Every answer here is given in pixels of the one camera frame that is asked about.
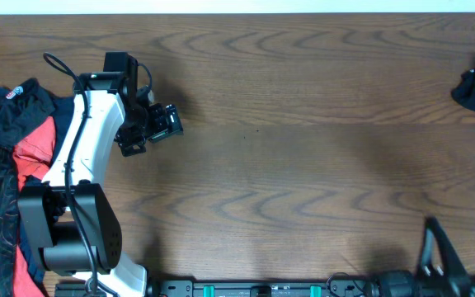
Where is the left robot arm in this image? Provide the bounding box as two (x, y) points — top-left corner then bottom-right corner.
(18, 52), (183, 296)

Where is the red garment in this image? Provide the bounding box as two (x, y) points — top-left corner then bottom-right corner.
(12, 116), (56, 297)

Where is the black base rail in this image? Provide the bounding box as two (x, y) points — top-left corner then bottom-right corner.
(54, 276), (381, 297)

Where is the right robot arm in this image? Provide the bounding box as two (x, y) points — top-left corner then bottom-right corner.
(364, 217), (475, 297)

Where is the left camera cable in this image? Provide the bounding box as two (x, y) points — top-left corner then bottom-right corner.
(42, 51), (154, 297)

